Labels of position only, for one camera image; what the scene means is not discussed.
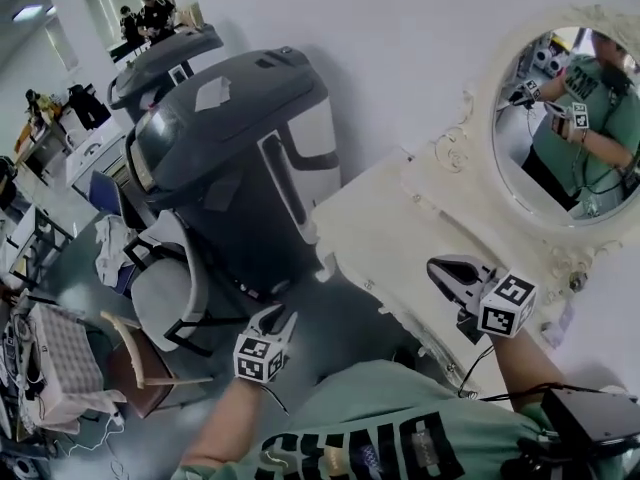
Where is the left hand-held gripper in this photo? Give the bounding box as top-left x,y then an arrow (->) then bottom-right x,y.
232,303 -> 300,384

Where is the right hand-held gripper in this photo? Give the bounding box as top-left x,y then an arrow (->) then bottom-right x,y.
426,254 -> 539,344

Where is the cream large drawer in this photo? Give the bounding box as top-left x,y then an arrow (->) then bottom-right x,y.
333,260 -> 426,342

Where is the person's left forearm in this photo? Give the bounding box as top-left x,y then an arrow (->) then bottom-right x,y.
182,377 -> 274,474

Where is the person's right forearm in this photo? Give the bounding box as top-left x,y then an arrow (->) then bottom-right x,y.
492,330 -> 566,412

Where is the white ornate dressing table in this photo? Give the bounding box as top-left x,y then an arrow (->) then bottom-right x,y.
309,145 -> 596,399

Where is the white drawer with crystal knob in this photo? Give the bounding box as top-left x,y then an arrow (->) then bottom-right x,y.
399,167 -> 441,219

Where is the small purple box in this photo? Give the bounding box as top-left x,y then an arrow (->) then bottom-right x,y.
541,297 -> 575,345

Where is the person's green shirt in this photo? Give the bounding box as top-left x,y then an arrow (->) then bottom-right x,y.
169,359 -> 626,480

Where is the grey office chair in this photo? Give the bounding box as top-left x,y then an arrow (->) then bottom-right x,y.
130,210 -> 241,359

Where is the wooden chair brown seat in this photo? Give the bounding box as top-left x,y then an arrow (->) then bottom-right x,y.
99,310 -> 216,419

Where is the white crumpled cloth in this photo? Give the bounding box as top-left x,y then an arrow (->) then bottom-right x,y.
94,215 -> 136,287

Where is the checkered fabric box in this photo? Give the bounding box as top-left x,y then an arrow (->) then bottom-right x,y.
27,301 -> 121,432

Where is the blue chair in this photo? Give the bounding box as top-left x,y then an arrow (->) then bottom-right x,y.
88,169 -> 136,229

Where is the black grey machine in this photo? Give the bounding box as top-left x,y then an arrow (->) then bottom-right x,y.
107,22 -> 225,124

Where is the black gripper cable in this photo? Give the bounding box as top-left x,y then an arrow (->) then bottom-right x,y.
457,345 -> 496,400

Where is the oval mirror cream frame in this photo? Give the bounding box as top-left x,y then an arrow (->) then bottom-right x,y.
432,3 -> 640,259

